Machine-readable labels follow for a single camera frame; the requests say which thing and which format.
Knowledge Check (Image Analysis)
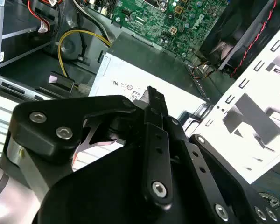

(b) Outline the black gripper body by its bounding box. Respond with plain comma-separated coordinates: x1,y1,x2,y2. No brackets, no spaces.
38,113,217,224

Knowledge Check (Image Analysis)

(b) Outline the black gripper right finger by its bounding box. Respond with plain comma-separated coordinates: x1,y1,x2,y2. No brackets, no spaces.
165,116,280,224

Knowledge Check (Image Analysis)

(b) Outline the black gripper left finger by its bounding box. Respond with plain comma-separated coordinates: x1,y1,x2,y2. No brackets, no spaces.
1,85,175,207

